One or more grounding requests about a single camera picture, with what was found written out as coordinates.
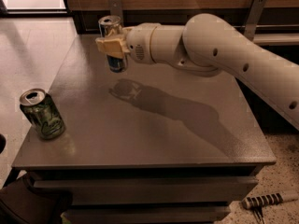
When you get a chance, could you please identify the dark brown chair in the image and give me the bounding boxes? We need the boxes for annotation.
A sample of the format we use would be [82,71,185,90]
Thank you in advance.
[0,174,73,224]

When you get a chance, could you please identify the right metal wall bracket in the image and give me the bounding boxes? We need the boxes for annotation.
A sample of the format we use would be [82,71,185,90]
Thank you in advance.
[243,0,267,41]

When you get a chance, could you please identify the grey drawer cabinet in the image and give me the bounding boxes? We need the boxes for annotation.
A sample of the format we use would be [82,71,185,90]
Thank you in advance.
[13,35,276,224]

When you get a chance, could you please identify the metal wall bracket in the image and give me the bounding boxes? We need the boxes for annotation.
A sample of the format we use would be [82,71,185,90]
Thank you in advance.
[243,0,267,41]
[108,0,123,24]

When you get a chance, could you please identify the left metal wall bracket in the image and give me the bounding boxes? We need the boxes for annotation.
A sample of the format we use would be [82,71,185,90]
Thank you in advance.
[108,0,123,24]

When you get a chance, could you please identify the green soda can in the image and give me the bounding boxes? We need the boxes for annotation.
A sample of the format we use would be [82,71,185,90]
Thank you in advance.
[20,89,65,140]

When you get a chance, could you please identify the white 7up can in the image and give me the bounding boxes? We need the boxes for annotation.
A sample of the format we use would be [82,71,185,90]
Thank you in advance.
[202,70,221,77]

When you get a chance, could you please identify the redbull can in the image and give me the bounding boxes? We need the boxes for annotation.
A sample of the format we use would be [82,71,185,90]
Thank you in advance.
[96,15,127,73]

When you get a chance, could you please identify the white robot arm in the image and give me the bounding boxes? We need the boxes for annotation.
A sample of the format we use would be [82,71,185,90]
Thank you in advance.
[96,14,299,128]

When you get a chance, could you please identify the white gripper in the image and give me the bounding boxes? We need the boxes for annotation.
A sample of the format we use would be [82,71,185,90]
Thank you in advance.
[95,23,159,64]

